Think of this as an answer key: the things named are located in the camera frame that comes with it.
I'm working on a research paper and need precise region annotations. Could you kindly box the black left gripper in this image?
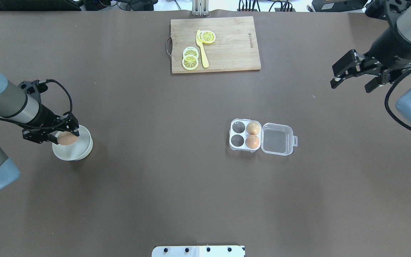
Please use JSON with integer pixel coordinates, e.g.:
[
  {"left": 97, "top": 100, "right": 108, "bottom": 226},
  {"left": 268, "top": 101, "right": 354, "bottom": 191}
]
[{"left": 22, "top": 104, "right": 80, "bottom": 144}]

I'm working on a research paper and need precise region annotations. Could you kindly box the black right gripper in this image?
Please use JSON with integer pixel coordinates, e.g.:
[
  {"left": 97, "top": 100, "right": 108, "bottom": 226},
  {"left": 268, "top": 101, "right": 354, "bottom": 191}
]
[{"left": 330, "top": 27, "right": 411, "bottom": 93}]

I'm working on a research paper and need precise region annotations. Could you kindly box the brown egg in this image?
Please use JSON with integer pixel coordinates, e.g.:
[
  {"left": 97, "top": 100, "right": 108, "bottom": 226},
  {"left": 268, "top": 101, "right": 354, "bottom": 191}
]
[
  {"left": 57, "top": 132, "right": 78, "bottom": 145},
  {"left": 245, "top": 135, "right": 260, "bottom": 149},
  {"left": 246, "top": 121, "right": 261, "bottom": 135}
]

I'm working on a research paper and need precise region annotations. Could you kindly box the clear plastic egg box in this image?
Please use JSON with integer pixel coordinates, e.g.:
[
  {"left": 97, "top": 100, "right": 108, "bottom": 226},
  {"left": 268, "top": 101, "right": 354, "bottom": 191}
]
[{"left": 228, "top": 119, "right": 299, "bottom": 156}]

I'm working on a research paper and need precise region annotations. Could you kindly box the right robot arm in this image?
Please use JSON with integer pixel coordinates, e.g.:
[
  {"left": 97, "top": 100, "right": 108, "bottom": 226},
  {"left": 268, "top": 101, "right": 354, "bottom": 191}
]
[{"left": 330, "top": 0, "right": 411, "bottom": 131}]

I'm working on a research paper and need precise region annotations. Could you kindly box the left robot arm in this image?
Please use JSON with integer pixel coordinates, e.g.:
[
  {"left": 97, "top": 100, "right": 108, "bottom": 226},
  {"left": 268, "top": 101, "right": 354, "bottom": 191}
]
[{"left": 0, "top": 73, "right": 80, "bottom": 190}]

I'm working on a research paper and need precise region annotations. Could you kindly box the white bowl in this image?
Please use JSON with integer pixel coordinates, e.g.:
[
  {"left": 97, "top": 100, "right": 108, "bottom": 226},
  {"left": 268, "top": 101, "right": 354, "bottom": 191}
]
[{"left": 52, "top": 125, "right": 93, "bottom": 161}]

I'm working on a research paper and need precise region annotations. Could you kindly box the wooden cutting board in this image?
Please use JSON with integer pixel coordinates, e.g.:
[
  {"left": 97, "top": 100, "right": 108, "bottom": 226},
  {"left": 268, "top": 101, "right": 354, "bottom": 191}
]
[{"left": 170, "top": 16, "right": 261, "bottom": 74}]

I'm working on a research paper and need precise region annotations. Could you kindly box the yellow plastic knife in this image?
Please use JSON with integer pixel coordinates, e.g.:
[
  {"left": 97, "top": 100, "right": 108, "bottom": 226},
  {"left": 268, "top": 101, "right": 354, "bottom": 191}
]
[{"left": 195, "top": 30, "right": 210, "bottom": 69}]

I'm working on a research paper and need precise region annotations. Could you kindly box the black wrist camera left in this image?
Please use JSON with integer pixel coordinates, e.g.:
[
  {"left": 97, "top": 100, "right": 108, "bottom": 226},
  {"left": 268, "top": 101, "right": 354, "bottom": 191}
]
[{"left": 18, "top": 80, "right": 48, "bottom": 104}]

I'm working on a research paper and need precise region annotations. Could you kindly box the white camera post base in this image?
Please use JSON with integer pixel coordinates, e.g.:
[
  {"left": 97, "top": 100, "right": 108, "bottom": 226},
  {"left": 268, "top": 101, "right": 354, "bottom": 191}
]
[{"left": 151, "top": 245, "right": 246, "bottom": 257}]

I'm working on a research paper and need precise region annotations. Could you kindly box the aluminium frame post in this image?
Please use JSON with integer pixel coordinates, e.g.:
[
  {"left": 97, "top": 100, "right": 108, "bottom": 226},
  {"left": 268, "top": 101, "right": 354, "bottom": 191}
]
[{"left": 192, "top": 0, "right": 210, "bottom": 16}]

